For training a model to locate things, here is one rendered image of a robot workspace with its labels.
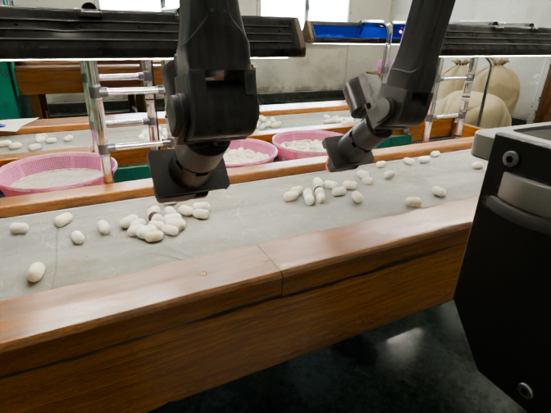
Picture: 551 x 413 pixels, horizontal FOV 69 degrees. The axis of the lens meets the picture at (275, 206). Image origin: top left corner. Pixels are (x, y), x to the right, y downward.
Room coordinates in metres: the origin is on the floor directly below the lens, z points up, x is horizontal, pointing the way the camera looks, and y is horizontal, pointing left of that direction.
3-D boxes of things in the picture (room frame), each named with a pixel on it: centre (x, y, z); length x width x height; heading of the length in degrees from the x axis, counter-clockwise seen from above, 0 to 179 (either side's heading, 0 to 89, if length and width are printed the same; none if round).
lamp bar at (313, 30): (1.68, -0.36, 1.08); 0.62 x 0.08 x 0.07; 118
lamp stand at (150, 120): (1.17, 0.46, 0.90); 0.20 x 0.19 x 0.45; 118
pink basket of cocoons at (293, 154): (1.24, -0.12, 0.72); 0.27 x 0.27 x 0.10
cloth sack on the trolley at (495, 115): (3.65, -1.66, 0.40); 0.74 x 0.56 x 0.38; 118
